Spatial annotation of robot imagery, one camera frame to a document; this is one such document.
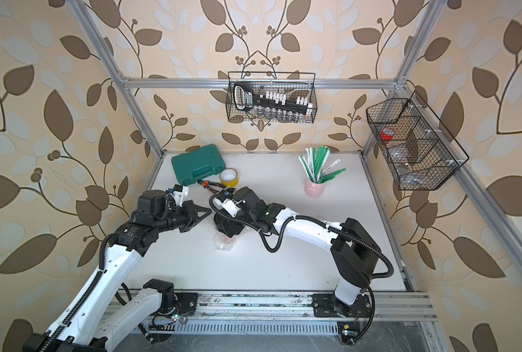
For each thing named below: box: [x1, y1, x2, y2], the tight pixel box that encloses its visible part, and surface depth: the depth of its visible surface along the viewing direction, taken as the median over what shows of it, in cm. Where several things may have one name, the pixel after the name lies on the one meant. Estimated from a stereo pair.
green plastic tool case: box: [170, 143, 226, 187], surface depth 113 cm
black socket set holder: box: [233, 82, 314, 116], surface depth 86 cm
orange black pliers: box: [197, 179, 227, 194], surface depth 110 cm
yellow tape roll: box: [219, 167, 240, 188], surface depth 110 cm
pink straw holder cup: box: [304, 174, 327, 198], surface depth 98 cm
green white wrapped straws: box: [298, 145, 347, 184], surface depth 98 cm
